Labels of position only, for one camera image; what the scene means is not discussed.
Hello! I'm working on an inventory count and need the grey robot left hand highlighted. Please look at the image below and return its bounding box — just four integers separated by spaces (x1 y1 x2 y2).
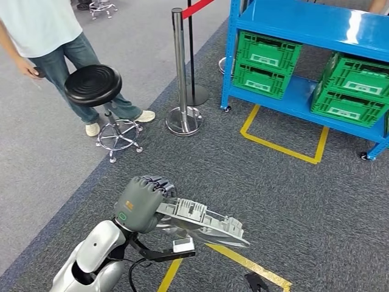
114 175 177 235

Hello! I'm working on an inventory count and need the person's right hand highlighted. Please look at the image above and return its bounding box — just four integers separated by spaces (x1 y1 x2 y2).
16 55 41 80

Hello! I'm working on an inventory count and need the silver plastic wheel cover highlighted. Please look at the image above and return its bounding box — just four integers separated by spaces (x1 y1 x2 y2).
155 196 250 249

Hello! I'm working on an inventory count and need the blue metal shelf rack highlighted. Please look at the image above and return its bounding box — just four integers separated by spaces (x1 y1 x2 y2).
220 0 389 162

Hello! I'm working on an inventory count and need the black seat chrome stool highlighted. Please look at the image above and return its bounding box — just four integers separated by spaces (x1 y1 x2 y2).
64 64 144 164

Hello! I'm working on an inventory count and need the chrome base stool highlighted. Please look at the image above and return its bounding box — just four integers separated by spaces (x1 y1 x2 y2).
88 0 118 21

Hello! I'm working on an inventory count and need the red barrier belt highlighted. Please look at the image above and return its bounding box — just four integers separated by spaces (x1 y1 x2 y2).
182 0 216 20

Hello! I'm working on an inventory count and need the black left wrist camera bracket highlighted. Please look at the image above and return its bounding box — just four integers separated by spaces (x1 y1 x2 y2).
130 237 197 263

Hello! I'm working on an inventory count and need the black camera cable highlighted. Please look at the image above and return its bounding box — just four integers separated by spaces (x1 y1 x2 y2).
127 257 153 292

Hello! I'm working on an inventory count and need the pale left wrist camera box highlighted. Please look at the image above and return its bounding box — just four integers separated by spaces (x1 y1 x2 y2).
173 237 195 254

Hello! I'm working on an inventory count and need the black stanchion post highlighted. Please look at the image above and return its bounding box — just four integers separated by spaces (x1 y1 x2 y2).
185 0 210 108

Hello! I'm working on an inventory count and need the chrome stanchion post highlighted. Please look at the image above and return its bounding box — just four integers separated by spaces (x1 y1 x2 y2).
165 7 204 137
217 34 240 77

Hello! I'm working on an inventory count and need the yellow floor tape frame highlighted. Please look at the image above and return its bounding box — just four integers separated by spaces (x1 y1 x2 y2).
156 242 293 292
239 103 330 165

